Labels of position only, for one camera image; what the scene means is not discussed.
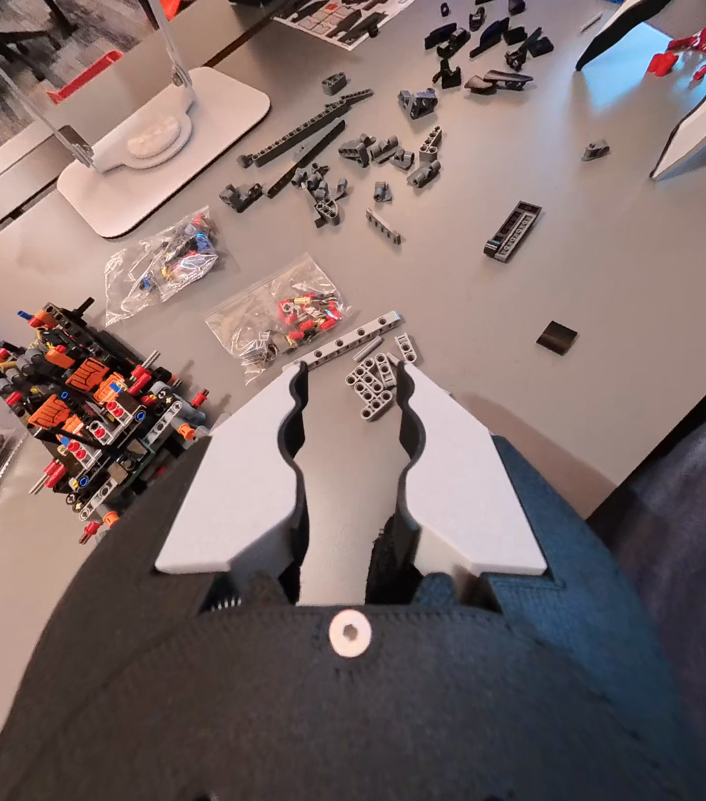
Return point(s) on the long dark grey holed beam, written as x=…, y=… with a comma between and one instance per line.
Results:
x=303, y=128

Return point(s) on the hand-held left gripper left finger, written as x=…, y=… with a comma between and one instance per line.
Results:
x=234, y=500

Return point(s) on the black plate assembly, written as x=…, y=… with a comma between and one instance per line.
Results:
x=506, y=228

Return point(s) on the light grey flat rounded board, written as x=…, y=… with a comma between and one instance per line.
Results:
x=221, y=112

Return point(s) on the small dark grey lego connector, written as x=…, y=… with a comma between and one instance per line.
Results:
x=596, y=150

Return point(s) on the zip bag of multicoloured parts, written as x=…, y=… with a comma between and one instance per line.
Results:
x=171, y=263

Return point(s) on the light grey holed lego beam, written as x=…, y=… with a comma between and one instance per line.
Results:
x=353, y=335

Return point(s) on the pile of dark grey pieces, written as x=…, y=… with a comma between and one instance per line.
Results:
x=328, y=188

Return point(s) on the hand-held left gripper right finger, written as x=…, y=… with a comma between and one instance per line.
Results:
x=472, y=500

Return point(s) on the scattered red lego pins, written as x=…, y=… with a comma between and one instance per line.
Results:
x=663, y=62

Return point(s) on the light grey lego axle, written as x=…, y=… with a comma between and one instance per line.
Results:
x=368, y=348

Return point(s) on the printed white parts sheet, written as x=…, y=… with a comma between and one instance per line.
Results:
x=340, y=19

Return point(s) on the dark grey lego frame brick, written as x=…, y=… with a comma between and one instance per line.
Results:
x=333, y=84

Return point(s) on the zip bag of red pins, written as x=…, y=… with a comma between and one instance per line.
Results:
x=296, y=313

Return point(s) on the lego car chassis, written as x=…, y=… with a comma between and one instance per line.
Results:
x=90, y=400

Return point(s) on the pile of black lego pieces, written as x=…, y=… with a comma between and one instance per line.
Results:
x=497, y=37

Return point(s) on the pile of light grey liftarms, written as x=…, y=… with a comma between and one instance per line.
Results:
x=372, y=385

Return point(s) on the white and wooden book stand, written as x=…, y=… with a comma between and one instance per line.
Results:
x=181, y=94

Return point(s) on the long dark grey lego plate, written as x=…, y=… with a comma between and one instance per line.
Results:
x=309, y=153

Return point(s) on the grey studded lego plate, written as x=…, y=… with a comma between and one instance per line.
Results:
x=384, y=226

